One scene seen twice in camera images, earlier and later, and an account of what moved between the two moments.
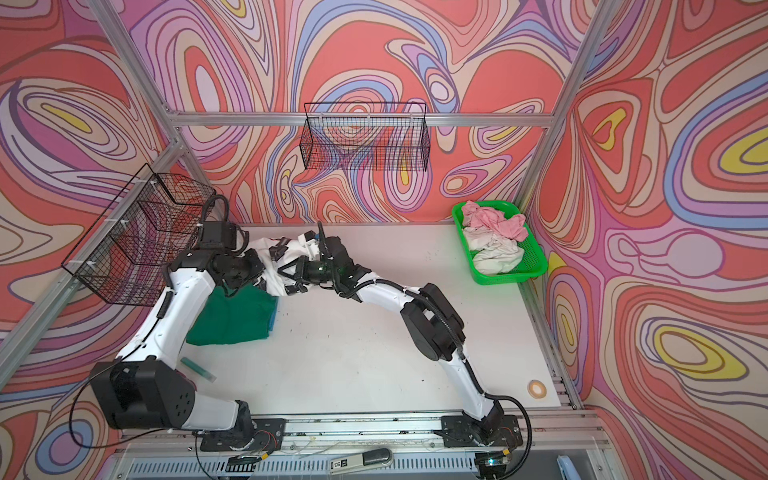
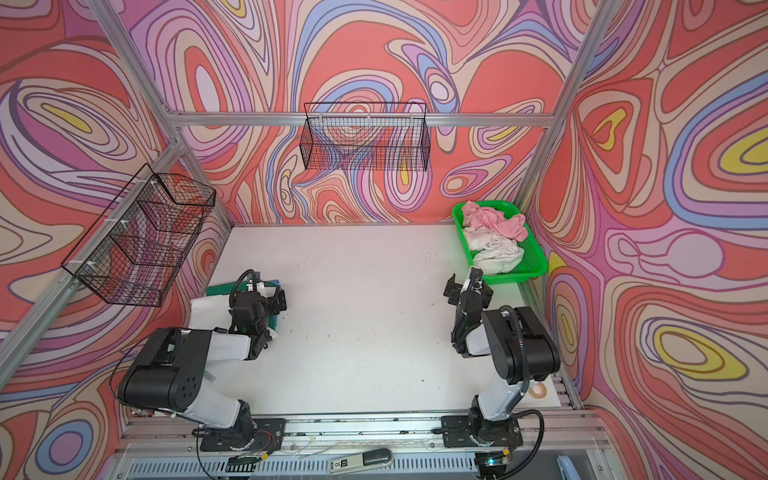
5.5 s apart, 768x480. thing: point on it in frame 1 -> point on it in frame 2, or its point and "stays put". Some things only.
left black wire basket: (125, 255) stays put
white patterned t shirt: (497, 255) stays put
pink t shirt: (511, 227) stays put
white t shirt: (274, 252) -> (211, 312)
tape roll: (536, 389) stays put
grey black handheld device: (369, 459) stays put
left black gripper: (257, 266) -> (273, 302)
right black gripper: (302, 272) -> (456, 290)
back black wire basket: (372, 136) stays put
